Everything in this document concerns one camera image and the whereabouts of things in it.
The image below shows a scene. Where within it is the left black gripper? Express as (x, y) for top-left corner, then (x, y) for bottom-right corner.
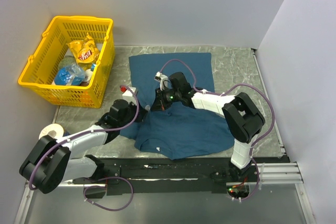
(118, 99), (148, 127)

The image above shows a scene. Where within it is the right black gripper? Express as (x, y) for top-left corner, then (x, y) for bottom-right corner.
(151, 86), (182, 111)

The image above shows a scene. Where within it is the blue t-shirt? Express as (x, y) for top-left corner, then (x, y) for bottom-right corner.
(120, 52), (234, 159)

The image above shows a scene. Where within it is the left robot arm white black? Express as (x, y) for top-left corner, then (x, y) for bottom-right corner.
(19, 99), (147, 194)

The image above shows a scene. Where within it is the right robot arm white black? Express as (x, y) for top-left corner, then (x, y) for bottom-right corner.
(151, 72), (265, 182)

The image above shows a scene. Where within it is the small white bottle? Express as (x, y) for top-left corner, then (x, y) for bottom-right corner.
(84, 63), (96, 82)

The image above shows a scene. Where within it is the blue plastic bag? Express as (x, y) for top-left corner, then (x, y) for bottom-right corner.
(54, 63), (86, 86)

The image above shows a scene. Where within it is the toilet paper roll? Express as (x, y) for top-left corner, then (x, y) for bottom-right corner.
(39, 123), (69, 140)

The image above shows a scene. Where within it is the yellow snack bag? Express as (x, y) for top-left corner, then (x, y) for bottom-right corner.
(67, 33), (100, 64)

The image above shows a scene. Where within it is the yellow plastic basket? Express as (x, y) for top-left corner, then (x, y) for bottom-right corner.
(18, 16), (115, 108)

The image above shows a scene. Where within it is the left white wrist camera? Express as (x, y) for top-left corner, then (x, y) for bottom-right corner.
(120, 86), (138, 99)

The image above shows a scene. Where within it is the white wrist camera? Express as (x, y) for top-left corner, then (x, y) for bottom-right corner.
(120, 86), (138, 99)
(154, 71), (170, 91)

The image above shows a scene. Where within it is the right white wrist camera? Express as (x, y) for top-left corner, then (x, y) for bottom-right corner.
(154, 71), (170, 91)

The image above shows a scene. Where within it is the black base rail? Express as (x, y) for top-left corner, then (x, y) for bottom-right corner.
(70, 157), (289, 196)

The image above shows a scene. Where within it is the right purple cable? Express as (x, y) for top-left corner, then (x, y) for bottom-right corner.
(160, 59), (276, 204)

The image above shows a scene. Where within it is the aluminium frame rail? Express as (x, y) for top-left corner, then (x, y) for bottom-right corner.
(14, 163), (316, 223)

